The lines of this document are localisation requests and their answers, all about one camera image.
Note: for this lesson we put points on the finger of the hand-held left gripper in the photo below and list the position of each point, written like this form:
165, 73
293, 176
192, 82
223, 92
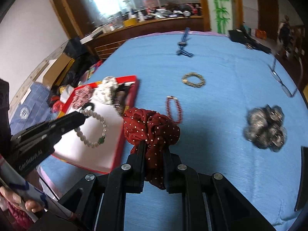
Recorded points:
69, 122

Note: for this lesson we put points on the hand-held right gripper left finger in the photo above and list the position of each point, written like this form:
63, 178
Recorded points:
140, 154

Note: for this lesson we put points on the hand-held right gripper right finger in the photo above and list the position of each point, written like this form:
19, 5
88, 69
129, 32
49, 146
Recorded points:
166, 166

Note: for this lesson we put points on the red polka dot scrunchie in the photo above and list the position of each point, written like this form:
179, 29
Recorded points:
149, 127

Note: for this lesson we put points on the pink patterned scrunchie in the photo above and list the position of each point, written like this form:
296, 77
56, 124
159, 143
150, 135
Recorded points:
81, 96

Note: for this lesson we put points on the red box with white lining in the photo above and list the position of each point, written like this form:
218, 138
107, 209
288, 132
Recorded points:
96, 154

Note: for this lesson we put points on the white cherry-print scrunchie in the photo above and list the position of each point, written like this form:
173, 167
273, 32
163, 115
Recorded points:
105, 90

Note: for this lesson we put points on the person's left hand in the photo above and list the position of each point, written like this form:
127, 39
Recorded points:
31, 204

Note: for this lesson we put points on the blue plaid cloth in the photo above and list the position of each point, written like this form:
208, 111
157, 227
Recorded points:
31, 101

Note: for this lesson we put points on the blue blanket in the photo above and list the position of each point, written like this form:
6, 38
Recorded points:
216, 149

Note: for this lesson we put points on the dark hair accessory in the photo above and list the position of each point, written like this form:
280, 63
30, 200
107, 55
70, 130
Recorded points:
121, 98

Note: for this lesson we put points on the cardboard box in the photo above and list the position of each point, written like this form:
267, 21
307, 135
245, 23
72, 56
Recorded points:
57, 65

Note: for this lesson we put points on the black cloth bag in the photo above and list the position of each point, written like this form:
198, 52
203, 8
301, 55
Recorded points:
78, 62

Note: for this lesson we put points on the red quilted jacket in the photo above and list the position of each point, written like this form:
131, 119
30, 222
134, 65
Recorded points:
14, 217

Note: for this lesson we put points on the white flat box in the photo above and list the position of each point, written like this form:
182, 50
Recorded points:
90, 36

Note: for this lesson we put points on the black mesh scrunchie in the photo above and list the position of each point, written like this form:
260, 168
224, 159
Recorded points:
262, 130

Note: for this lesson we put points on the yellow box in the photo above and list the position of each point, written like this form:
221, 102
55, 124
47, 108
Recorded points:
129, 23

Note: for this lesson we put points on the wooden counter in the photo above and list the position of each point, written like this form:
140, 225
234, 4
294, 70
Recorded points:
144, 31

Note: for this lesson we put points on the clear-lens eyeglasses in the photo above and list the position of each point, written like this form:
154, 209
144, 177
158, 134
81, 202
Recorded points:
285, 87

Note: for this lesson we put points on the orange boxes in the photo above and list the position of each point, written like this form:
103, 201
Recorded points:
261, 34

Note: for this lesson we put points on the dark hanging coat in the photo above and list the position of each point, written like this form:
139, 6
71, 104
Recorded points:
285, 33

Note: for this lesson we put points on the brown wooden door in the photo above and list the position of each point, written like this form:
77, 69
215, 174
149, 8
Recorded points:
267, 9

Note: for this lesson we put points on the green bamboo wall decal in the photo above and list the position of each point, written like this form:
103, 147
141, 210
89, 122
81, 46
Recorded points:
220, 12

